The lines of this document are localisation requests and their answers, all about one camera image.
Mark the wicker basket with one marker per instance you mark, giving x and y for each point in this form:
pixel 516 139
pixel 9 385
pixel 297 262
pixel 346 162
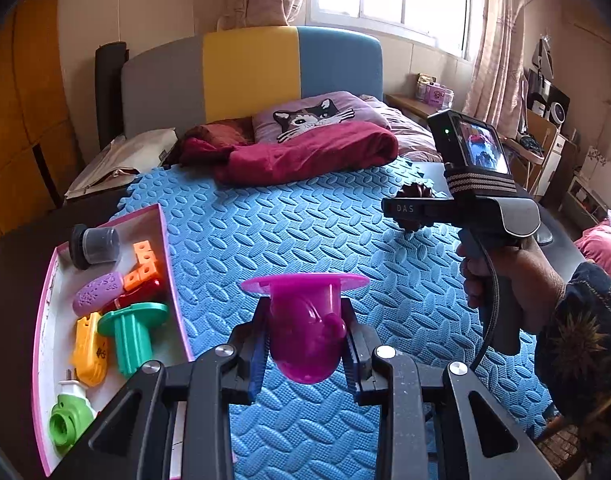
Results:
pixel 570 440

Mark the cluttered appliance shelf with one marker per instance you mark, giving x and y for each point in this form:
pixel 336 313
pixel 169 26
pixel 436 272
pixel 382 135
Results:
pixel 548 95

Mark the pink bed sheet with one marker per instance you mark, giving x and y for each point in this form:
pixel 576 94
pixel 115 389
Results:
pixel 410 135

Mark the pink cloth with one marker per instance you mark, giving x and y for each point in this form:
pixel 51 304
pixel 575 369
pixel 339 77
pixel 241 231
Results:
pixel 603 250

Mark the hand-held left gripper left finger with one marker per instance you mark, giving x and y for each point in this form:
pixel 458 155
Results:
pixel 258 360

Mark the purple cat pillow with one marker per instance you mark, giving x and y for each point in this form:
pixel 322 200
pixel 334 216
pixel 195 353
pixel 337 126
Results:
pixel 310 115

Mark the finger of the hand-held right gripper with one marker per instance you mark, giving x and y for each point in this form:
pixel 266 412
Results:
pixel 403 210

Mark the green plastic spool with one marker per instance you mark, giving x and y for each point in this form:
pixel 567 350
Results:
pixel 130 335

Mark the maroon blanket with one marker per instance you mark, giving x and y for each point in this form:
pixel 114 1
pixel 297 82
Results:
pixel 305 152

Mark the magenta plastic toy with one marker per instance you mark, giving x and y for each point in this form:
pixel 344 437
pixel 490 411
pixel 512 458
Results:
pixel 305 330

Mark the wooden bedside shelf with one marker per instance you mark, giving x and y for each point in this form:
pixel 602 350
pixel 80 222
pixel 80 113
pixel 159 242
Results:
pixel 410 106

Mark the yellow plastic toy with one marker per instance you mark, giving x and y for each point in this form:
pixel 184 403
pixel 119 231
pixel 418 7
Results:
pixel 90 350

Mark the black rolled mat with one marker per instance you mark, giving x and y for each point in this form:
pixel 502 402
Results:
pixel 107 90

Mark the white low shelf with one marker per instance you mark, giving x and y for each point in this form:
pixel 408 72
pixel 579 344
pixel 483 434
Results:
pixel 588 195

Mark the red plastic toy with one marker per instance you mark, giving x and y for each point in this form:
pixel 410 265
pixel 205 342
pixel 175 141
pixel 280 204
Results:
pixel 140 296

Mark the black and grey cup toy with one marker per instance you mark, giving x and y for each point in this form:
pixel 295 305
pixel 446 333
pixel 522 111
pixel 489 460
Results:
pixel 95 245

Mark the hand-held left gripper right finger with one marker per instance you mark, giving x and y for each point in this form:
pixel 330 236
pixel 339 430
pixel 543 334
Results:
pixel 352 360

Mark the beige cloth bag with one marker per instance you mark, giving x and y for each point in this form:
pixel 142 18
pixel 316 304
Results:
pixel 120 157

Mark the orange cube block piece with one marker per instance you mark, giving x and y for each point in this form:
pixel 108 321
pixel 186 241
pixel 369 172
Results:
pixel 145 265

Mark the green white plastic toy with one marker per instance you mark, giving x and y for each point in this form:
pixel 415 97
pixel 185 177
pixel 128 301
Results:
pixel 67 417

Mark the wooden folding chair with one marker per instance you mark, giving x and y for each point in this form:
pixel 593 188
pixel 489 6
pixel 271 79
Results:
pixel 530 147

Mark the wooden wardrobe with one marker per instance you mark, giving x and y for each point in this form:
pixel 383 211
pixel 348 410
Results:
pixel 25 85

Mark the grey yellow blue headboard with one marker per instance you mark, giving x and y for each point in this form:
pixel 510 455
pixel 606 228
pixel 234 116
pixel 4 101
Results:
pixel 250 75

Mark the purple oval toy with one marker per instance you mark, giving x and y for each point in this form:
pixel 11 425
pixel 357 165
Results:
pixel 97 292

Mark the blue foam mat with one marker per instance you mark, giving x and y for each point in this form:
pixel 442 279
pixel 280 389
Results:
pixel 310 220

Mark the person's right hand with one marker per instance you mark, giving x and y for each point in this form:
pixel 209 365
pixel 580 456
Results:
pixel 528 280

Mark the brown ridged toy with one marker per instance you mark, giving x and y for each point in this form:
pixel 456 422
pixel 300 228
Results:
pixel 410 191

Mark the pink tray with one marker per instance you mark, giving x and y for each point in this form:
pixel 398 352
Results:
pixel 50 320

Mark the white cabinet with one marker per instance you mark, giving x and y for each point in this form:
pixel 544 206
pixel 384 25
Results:
pixel 560 160

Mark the pink box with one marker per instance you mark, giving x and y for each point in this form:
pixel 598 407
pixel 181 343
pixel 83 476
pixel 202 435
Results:
pixel 433 92

